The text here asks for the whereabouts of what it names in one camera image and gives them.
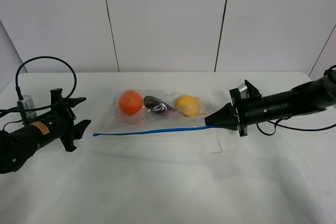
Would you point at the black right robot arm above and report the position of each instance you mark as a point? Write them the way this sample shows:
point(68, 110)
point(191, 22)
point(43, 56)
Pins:
point(249, 107)

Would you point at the clear zip bag blue zipper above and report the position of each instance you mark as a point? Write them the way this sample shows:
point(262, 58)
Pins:
point(114, 123)

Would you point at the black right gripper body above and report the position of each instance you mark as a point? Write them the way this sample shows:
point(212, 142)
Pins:
point(240, 106)

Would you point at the yellow pear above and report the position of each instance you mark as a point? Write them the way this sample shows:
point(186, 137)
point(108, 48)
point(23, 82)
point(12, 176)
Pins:
point(188, 105)

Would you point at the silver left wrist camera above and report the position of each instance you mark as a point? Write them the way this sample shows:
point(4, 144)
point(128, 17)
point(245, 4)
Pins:
point(26, 103)

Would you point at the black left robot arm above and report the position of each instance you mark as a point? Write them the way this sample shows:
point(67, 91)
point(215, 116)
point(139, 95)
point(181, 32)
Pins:
point(20, 145)

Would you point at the purple eggplant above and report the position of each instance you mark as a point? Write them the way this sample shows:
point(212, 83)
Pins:
point(157, 106)

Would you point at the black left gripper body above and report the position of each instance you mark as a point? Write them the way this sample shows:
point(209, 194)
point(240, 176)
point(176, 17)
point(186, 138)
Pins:
point(57, 123)

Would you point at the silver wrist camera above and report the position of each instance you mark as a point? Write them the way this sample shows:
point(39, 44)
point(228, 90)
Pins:
point(26, 103)
point(243, 90)

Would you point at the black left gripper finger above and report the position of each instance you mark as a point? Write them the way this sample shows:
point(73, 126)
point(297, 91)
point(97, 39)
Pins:
point(80, 128)
point(73, 102)

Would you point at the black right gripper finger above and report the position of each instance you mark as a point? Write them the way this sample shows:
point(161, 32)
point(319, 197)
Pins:
point(232, 127)
point(223, 115)

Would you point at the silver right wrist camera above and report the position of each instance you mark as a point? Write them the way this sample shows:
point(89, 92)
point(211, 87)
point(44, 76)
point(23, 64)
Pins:
point(243, 90)

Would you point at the orange fruit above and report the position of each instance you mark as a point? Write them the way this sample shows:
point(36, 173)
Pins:
point(130, 102)

